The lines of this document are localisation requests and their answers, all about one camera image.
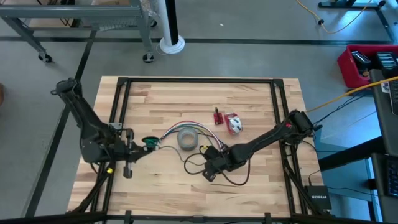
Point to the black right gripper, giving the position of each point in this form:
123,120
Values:
217,161

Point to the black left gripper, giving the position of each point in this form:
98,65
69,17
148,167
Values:
128,152

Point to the red tape dispenser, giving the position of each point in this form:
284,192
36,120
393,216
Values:
227,115

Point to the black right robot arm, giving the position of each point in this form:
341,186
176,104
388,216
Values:
264,140

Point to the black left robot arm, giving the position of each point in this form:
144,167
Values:
81,112

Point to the red bit holder block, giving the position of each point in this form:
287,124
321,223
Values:
218,119

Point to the white and black pole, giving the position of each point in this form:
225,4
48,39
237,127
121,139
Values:
164,25

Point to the red plastic bin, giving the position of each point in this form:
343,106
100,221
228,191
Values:
346,71

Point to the grey metal cart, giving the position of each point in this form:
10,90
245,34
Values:
62,12

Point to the black device in bin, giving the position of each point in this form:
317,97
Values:
385,62
360,59

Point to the black floor stand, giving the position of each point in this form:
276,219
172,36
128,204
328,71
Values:
342,4

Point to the grey duct tape roll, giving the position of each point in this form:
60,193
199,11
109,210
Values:
187,144

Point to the black table frame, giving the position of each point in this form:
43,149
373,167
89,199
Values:
199,80

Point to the black network switch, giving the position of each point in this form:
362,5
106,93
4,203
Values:
318,197

